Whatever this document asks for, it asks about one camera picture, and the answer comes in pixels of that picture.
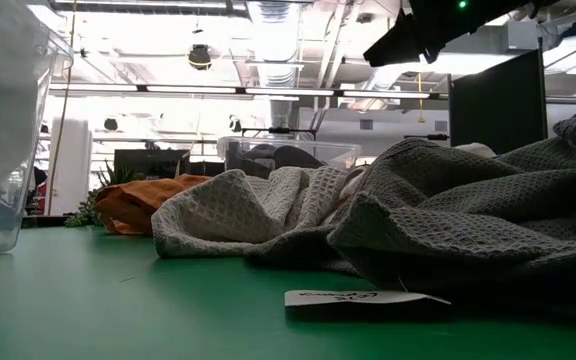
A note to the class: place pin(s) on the long ceiling light bar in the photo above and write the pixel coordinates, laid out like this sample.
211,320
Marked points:
288,91

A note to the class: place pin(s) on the silver ventilation duct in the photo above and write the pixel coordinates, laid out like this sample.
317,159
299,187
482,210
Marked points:
275,50

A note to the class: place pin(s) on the potted succulent plant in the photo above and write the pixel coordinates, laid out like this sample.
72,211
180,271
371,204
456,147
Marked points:
85,212

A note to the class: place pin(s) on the black background monitor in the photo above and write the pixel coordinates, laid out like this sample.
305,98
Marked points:
150,162

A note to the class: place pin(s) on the white pillar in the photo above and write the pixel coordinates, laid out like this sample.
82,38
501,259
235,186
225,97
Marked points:
70,165

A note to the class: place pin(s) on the clear plastic bin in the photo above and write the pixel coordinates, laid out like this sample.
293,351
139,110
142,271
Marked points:
338,152
28,210

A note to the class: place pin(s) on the black desk lamp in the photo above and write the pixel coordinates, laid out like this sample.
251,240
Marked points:
427,136
278,131

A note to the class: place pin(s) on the black partition panel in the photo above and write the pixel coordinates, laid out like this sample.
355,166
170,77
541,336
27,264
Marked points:
498,100

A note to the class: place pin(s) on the small black ceiling fixture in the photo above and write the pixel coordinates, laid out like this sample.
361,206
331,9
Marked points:
110,123
234,123

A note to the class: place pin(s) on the grey waffle towel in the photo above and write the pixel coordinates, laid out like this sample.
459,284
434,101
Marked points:
468,210

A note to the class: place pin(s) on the black ceiling dome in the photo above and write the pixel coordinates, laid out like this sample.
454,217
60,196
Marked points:
199,56

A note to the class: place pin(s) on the orange cloth towel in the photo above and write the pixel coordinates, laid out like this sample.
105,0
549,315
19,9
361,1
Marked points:
193,180
133,205

